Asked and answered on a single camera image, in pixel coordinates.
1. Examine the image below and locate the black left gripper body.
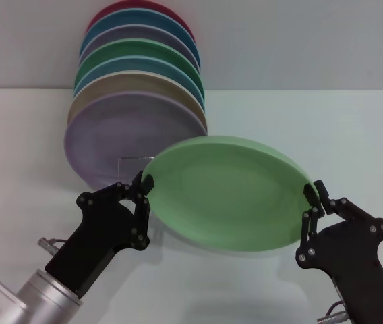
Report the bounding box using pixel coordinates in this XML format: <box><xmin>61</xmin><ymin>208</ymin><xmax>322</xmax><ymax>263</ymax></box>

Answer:
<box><xmin>45</xmin><ymin>201</ymin><xmax>150</xmax><ymax>298</ymax></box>

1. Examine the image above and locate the light green plate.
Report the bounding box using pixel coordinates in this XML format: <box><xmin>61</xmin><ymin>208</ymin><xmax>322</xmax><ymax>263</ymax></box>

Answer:
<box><xmin>142</xmin><ymin>134</ymin><xmax>315</xmax><ymax>252</ymax></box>

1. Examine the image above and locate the dark green plate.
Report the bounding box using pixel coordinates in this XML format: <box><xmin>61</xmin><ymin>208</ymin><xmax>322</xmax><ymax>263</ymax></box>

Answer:
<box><xmin>74</xmin><ymin>38</ymin><xmax>206</xmax><ymax>99</ymax></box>

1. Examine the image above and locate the teal blue plate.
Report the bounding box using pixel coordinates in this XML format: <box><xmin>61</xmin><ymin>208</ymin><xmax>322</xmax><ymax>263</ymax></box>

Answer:
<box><xmin>79</xmin><ymin>9</ymin><xmax>202</xmax><ymax>68</ymax></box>

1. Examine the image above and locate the grey purple plate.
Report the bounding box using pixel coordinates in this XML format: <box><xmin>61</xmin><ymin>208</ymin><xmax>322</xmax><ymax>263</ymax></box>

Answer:
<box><xmin>78</xmin><ymin>24</ymin><xmax>202</xmax><ymax>74</ymax></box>

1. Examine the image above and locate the gripper cable with connector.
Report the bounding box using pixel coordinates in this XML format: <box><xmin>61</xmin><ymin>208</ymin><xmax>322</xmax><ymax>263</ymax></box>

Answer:
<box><xmin>316</xmin><ymin>299</ymin><xmax>349</xmax><ymax>324</ymax></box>
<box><xmin>37</xmin><ymin>237</ymin><xmax>66</xmax><ymax>252</ymax></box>

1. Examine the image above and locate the right gripper cable with connector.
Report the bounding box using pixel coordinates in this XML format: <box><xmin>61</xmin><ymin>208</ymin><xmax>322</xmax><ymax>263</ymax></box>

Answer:
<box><xmin>316</xmin><ymin>299</ymin><xmax>349</xmax><ymax>324</ymax></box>

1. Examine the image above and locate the lavender plate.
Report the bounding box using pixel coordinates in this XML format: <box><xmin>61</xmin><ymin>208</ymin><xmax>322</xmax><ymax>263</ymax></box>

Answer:
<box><xmin>63</xmin><ymin>90</ymin><xmax>209</xmax><ymax>188</ymax></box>

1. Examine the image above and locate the left gripper cable with connector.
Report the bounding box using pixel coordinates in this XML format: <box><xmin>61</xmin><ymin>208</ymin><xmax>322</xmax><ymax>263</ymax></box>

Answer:
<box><xmin>37</xmin><ymin>237</ymin><xmax>66</xmax><ymax>252</ymax></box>

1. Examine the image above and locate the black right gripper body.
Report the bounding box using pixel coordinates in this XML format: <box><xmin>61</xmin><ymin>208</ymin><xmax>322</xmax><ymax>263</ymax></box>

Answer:
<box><xmin>295</xmin><ymin>218</ymin><xmax>383</xmax><ymax>324</ymax></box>

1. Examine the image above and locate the maroon red plate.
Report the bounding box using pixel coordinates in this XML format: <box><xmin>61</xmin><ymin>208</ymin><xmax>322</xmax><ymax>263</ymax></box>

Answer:
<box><xmin>86</xmin><ymin>0</ymin><xmax>198</xmax><ymax>43</ymax></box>

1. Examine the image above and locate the beige plate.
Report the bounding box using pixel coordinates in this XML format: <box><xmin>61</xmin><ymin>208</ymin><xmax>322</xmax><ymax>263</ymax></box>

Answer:
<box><xmin>67</xmin><ymin>70</ymin><xmax>209</xmax><ymax>134</ymax></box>

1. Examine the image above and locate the light blue plate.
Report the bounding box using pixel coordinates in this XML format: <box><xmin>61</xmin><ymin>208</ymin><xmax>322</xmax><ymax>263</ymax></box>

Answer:
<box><xmin>73</xmin><ymin>55</ymin><xmax>206</xmax><ymax>112</ymax></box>

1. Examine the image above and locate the metal wire plate rack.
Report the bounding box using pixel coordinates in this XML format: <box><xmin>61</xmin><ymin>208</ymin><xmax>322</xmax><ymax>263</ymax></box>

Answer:
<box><xmin>117</xmin><ymin>155</ymin><xmax>155</xmax><ymax>180</ymax></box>

